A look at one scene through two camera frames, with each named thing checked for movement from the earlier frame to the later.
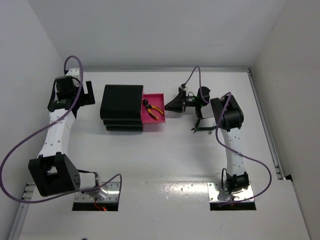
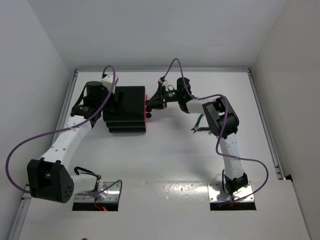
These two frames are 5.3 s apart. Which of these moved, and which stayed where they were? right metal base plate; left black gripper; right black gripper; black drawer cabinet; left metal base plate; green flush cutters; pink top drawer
Moved: right black gripper; pink top drawer; left black gripper
Stayed: left metal base plate; right metal base plate; black drawer cabinet; green flush cutters
